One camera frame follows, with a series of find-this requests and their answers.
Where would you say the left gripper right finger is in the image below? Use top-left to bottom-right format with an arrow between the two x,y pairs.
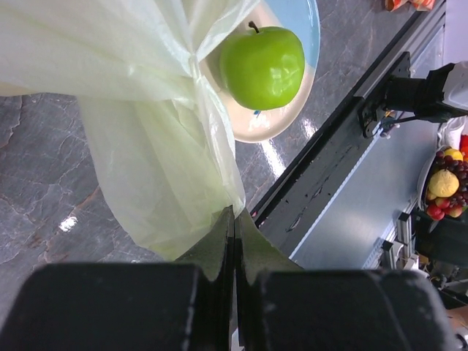
235,211 -> 459,350

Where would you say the green fake apple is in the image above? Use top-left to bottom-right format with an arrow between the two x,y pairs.
219,20 -> 306,110

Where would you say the light green plastic bag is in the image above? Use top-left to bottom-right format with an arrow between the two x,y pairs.
1,1 -> 256,260

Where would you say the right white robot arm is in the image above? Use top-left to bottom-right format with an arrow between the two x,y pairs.
382,61 -> 467,124

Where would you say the floral patterned cloth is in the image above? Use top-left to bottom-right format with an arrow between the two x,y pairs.
384,0 -> 436,12

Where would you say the background fruit bowl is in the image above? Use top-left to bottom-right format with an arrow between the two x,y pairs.
418,146 -> 467,221

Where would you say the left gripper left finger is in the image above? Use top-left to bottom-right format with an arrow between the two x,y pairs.
1,208 -> 234,350

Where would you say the cream and blue plate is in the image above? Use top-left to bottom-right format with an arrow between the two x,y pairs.
200,1 -> 320,143

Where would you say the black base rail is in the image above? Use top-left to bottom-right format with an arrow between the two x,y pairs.
252,51 -> 410,256

